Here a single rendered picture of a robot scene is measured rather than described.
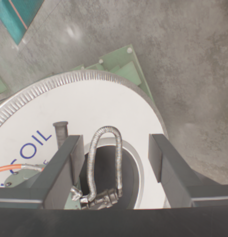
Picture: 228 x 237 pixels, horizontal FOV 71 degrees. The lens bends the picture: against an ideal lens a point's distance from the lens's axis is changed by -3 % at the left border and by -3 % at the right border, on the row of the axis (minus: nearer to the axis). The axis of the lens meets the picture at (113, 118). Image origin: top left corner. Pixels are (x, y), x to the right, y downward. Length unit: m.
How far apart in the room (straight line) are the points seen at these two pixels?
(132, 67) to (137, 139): 0.53
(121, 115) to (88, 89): 0.23
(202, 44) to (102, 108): 0.61
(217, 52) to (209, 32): 0.11
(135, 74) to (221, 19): 0.59
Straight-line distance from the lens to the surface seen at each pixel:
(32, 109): 0.63
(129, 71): 1.18
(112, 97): 0.80
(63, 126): 0.47
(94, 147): 0.47
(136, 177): 1.03
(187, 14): 1.01
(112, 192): 0.62
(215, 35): 0.99
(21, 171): 0.60
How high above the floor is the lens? 0.93
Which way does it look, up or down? 31 degrees down
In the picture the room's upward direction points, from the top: 133 degrees counter-clockwise
